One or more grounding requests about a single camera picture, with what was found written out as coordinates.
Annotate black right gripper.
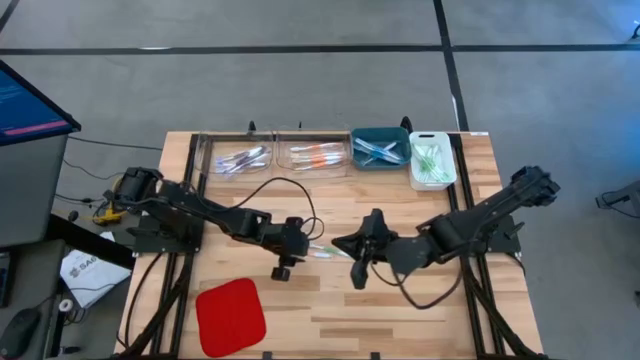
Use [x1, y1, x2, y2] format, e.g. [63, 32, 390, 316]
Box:
[331, 208, 402, 265]

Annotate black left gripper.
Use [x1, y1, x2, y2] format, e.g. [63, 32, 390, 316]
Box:
[259, 219, 312, 282]

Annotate blue white toothbrush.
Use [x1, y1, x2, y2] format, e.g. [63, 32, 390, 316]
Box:
[360, 141, 400, 167]
[355, 142, 396, 159]
[354, 139, 401, 162]
[367, 147, 407, 165]

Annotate clear plastic bin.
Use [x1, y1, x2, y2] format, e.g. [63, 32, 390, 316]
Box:
[197, 130, 276, 181]
[275, 130, 353, 180]

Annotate red cloth mat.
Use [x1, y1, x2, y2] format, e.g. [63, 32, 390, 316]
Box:
[194, 277, 268, 359]

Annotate white plastic bin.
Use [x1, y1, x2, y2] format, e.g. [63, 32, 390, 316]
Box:
[408, 130, 459, 192]

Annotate teal plastic bin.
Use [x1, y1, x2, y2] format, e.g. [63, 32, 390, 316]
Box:
[349, 126, 413, 173]

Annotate yellow tool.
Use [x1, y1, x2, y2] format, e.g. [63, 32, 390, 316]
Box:
[93, 205, 125, 226]

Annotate white printed booklet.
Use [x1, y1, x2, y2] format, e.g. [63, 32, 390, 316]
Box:
[59, 232, 132, 310]

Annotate black board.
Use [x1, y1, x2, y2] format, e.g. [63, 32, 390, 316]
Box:
[47, 212, 137, 271]

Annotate black computer mouse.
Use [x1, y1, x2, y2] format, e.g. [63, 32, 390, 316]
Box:
[0, 308, 42, 360]

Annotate blue screen monitor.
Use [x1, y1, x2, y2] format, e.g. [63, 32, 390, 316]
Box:
[0, 59, 82, 147]

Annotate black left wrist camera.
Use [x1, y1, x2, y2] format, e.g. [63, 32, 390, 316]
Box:
[283, 215, 307, 237]

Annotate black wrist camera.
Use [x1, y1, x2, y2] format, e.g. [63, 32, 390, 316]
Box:
[283, 215, 307, 237]
[349, 258, 374, 291]

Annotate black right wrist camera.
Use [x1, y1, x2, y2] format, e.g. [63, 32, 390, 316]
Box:
[349, 258, 374, 291]

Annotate black camera cable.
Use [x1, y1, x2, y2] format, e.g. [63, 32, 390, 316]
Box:
[368, 259, 464, 310]
[192, 176, 326, 242]

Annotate thin black floor cable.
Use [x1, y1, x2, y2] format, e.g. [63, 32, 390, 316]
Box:
[67, 135, 164, 152]

